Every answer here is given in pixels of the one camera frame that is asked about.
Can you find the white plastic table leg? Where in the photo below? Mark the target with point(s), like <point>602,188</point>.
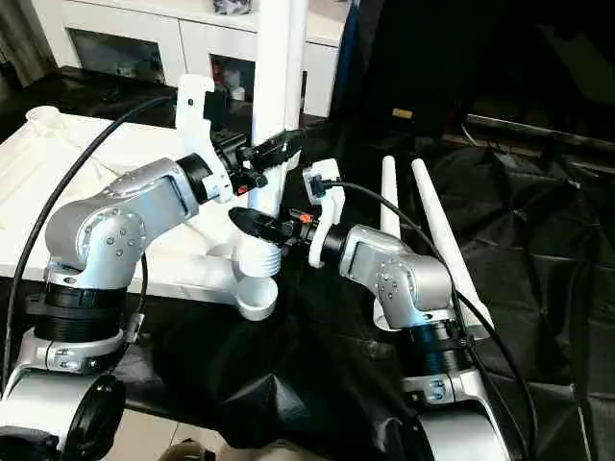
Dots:
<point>390,192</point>
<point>442,240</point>
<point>269,86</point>
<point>298,58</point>

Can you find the white plastic table top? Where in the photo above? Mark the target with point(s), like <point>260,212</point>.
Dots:
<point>96,163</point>

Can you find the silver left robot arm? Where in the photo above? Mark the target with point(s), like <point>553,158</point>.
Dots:
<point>106,250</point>

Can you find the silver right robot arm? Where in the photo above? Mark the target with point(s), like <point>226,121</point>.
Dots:
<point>413,307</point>

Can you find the small tan label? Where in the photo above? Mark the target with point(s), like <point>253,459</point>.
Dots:
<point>403,113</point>

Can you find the grey object on cabinet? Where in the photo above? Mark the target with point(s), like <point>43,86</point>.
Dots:
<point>233,6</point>

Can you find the white cabinet with glass doors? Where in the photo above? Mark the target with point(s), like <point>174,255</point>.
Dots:
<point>144,34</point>

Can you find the long black bar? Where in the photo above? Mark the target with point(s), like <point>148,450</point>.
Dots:
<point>538,134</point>

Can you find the black plastic mat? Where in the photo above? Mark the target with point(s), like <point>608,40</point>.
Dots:
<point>557,269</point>

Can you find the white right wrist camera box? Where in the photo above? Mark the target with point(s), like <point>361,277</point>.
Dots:
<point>325,202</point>

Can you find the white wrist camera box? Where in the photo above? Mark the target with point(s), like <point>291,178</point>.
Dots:
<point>197,110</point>
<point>325,202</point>

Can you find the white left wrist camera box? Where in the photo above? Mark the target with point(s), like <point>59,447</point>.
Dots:
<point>197,110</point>

